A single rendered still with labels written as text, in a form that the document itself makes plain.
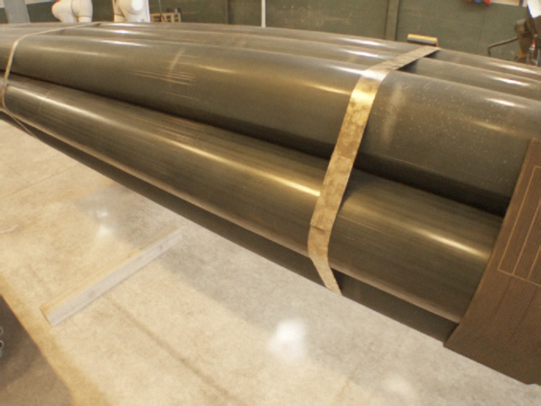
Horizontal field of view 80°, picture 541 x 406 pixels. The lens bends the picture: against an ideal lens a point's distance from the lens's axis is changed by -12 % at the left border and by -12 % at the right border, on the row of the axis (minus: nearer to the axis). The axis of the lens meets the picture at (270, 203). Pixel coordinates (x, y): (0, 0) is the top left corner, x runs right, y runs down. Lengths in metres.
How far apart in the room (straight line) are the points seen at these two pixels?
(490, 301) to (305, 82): 0.38
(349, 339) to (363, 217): 1.51
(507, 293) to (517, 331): 0.05
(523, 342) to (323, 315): 1.62
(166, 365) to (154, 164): 1.33
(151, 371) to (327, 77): 1.63
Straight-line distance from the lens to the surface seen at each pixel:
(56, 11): 3.26
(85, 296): 2.27
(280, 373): 1.82
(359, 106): 0.51
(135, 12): 2.61
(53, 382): 2.05
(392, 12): 10.48
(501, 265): 0.46
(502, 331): 0.49
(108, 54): 0.94
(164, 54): 0.78
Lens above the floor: 1.56
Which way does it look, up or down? 33 degrees down
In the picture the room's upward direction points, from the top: straight up
